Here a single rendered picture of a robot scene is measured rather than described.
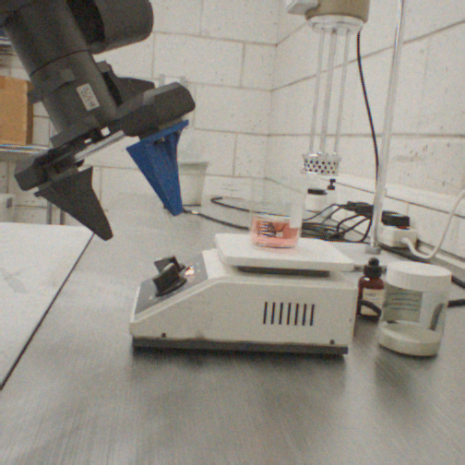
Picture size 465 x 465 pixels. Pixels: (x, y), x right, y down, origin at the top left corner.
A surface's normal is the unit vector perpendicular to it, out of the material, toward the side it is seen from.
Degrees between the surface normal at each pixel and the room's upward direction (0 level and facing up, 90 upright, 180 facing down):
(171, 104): 67
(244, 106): 90
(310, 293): 90
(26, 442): 0
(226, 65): 90
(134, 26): 110
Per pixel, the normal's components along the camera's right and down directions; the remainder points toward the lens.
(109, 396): 0.08, -0.98
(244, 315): 0.11, 0.17
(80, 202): 0.71, -0.36
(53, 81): -0.47, 0.40
